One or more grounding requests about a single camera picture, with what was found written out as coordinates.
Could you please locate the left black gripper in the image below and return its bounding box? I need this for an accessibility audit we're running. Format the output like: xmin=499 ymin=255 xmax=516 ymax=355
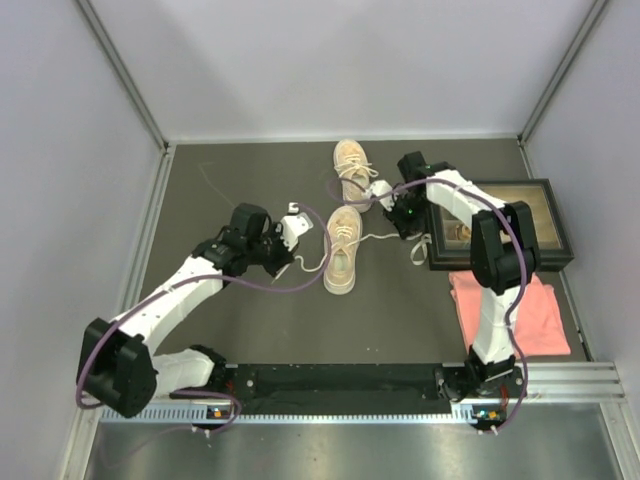
xmin=246 ymin=221 xmax=299 ymax=277

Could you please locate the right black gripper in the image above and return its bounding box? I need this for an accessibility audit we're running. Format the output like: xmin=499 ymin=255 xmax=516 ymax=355
xmin=381 ymin=193 xmax=431 ymax=239

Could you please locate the white shoelace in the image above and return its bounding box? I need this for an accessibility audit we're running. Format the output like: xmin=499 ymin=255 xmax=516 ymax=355
xmin=294 ymin=233 xmax=400 ymax=273

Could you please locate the beige lace sneaker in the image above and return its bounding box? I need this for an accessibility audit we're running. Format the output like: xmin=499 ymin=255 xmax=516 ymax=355
xmin=333 ymin=139 xmax=379 ymax=213
xmin=323 ymin=205 xmax=362 ymax=295

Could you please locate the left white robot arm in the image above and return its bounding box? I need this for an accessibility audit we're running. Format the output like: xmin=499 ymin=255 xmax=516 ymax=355
xmin=76 ymin=203 xmax=313 ymax=418

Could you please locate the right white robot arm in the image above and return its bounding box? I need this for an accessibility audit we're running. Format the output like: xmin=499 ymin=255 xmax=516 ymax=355
xmin=380 ymin=152 xmax=540 ymax=401

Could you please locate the white ribbon loop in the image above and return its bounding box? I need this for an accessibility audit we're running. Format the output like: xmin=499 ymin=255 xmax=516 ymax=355
xmin=410 ymin=234 xmax=431 ymax=266

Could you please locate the dark framed display box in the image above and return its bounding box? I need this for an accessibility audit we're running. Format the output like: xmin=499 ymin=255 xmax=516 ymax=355
xmin=422 ymin=177 xmax=575 ymax=273

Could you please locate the pink folded cloth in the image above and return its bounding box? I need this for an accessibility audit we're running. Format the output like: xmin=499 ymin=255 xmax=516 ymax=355
xmin=448 ymin=271 xmax=571 ymax=357

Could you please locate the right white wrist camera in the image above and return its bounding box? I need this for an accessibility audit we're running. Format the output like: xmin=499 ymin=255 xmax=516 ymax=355
xmin=366 ymin=180 xmax=395 ymax=212

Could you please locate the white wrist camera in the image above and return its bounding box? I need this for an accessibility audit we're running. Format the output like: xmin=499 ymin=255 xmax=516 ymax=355
xmin=366 ymin=180 xmax=395 ymax=212
xmin=280 ymin=202 xmax=314 ymax=252

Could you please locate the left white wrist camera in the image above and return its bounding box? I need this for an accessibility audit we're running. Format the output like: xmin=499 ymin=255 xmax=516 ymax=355
xmin=280 ymin=202 xmax=314 ymax=252

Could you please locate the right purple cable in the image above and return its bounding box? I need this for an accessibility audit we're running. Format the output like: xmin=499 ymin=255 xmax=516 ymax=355
xmin=325 ymin=177 xmax=531 ymax=435

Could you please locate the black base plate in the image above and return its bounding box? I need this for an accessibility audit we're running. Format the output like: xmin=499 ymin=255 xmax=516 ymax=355
xmin=169 ymin=362 xmax=531 ymax=415

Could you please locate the grey slotted cable duct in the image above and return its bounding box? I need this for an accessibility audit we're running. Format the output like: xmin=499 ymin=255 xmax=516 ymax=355
xmin=101 ymin=403 xmax=236 ymax=424

